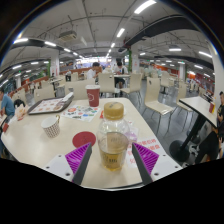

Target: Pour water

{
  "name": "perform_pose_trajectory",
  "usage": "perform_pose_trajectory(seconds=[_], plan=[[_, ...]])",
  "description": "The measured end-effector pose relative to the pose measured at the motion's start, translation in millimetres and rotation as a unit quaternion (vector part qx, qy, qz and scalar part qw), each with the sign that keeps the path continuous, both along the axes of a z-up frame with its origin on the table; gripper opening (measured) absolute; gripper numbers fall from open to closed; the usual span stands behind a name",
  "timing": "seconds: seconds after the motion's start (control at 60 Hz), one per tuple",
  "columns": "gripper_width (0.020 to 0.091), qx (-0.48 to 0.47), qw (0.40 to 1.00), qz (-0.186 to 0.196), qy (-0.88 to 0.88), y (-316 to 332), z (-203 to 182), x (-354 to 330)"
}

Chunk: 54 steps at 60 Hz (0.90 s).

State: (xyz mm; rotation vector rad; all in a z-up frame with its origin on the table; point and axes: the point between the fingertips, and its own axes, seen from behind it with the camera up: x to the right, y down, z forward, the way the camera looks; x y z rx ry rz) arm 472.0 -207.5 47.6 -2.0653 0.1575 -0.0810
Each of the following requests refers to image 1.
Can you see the group of ceiling lights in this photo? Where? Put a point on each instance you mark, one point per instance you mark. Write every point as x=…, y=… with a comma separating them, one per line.
x=145, y=6

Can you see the cream chair back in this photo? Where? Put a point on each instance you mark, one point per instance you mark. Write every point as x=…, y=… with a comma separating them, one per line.
x=44, y=94
x=78, y=90

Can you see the ceiling air conditioner unit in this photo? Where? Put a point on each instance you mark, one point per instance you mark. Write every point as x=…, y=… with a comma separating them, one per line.
x=67, y=35

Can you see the clear plastic bag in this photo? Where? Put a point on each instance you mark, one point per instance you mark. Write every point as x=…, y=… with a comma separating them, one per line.
x=134, y=135

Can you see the colourful printed flyer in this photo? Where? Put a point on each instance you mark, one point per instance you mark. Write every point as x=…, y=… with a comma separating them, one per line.
x=80, y=113

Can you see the food wrapper with fries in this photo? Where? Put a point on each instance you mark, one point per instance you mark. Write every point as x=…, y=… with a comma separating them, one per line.
x=20, y=112

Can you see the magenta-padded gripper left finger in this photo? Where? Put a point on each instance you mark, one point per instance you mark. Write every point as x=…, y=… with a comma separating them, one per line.
x=76, y=160

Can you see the cream pedestal table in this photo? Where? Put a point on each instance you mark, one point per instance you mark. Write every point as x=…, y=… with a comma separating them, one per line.
x=200, y=106

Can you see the flat round red coaster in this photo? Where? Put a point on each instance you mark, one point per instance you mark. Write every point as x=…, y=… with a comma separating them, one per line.
x=83, y=138

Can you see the person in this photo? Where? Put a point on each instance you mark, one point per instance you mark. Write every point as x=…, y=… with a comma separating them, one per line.
x=220, y=117
x=6, y=106
x=120, y=70
x=91, y=71

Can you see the small red sauce packet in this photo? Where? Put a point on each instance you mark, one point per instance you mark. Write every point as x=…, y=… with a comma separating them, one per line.
x=101, y=114

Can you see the small red box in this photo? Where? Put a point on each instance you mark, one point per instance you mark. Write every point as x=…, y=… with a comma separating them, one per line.
x=212, y=107

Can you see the brown white houndstooth cup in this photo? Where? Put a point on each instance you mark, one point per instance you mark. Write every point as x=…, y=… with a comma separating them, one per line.
x=50, y=127

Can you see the clear bottle with yellow drink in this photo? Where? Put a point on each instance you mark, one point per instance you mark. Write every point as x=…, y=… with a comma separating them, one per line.
x=113, y=150

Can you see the red printed table sticker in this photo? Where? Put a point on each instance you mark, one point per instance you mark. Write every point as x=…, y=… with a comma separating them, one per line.
x=151, y=146

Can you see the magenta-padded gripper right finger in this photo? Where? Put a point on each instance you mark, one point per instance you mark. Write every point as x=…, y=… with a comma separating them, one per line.
x=148, y=160

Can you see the red paper cup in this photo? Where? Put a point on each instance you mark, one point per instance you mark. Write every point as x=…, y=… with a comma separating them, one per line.
x=93, y=96

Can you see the brown food tray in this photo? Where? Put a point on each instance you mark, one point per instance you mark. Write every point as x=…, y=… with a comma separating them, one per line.
x=30, y=111

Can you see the printed paper tray liner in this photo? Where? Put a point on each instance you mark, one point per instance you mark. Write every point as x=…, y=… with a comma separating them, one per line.
x=46, y=105

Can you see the group of cream canteen chairs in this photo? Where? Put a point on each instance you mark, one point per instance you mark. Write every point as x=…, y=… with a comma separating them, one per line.
x=154, y=95

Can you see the white paper napkin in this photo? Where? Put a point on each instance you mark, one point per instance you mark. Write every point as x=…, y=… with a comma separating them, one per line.
x=67, y=97

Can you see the black backpack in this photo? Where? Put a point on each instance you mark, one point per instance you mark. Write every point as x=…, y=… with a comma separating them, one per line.
x=19, y=102

